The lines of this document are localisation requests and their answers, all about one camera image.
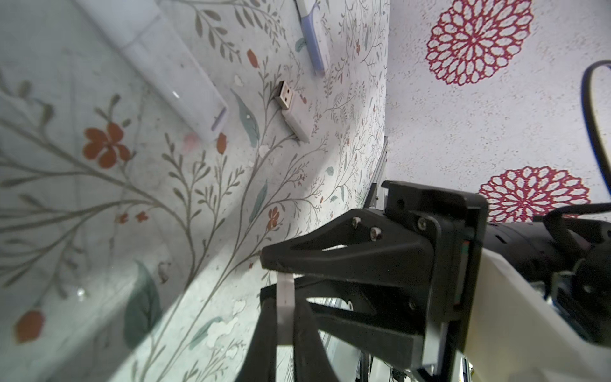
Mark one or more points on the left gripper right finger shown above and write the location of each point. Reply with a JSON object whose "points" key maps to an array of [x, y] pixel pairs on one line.
{"points": [[310, 358]]}

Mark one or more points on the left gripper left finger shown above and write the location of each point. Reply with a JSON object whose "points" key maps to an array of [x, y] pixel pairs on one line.
{"points": [[259, 364]]}

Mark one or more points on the aluminium front rail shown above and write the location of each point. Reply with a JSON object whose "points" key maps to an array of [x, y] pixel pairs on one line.
{"points": [[371, 201]]}

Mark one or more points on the small white usb stick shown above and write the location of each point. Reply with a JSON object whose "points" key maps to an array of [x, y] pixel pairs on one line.
{"points": [[295, 111]]}

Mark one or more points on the purple white usb cap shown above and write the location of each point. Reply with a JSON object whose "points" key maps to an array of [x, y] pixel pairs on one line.
{"points": [[285, 308]]}

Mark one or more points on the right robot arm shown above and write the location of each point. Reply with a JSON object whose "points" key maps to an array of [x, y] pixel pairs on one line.
{"points": [[541, 309]]}

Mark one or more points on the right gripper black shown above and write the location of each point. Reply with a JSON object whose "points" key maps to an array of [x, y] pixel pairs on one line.
{"points": [[378, 255]]}

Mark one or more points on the purple white usb drive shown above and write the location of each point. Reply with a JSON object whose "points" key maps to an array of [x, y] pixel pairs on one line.
{"points": [[310, 14]]}

